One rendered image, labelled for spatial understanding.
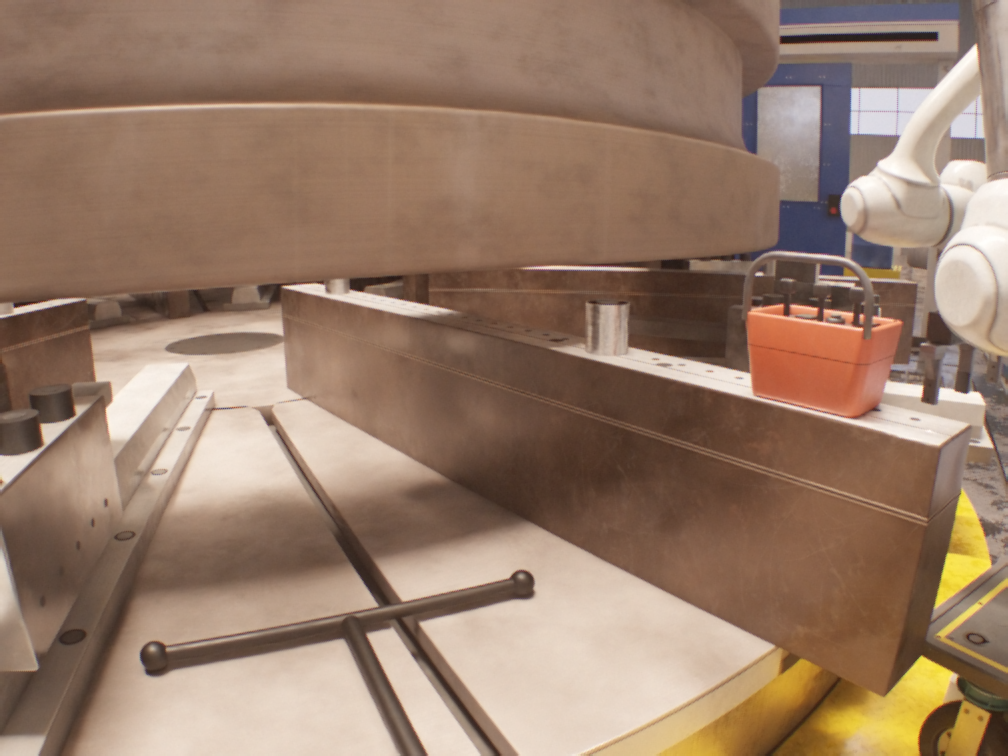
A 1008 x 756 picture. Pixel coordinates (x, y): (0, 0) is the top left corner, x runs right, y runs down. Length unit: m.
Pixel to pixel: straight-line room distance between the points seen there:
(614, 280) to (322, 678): 2.39
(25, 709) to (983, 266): 1.26
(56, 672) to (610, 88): 1.50
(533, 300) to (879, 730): 2.27
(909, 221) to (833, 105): 5.18
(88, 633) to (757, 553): 1.01
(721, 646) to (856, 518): 0.30
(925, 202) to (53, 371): 2.47
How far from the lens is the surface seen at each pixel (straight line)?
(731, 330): 2.11
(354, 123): 1.12
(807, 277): 2.18
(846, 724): 1.54
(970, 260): 0.87
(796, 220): 6.28
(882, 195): 1.14
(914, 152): 1.16
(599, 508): 1.31
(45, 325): 2.57
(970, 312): 0.88
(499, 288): 3.14
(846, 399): 0.99
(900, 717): 1.60
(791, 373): 1.02
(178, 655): 1.12
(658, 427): 1.17
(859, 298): 1.00
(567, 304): 3.12
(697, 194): 1.65
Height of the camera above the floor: 0.95
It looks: 14 degrees down
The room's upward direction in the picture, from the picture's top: straight up
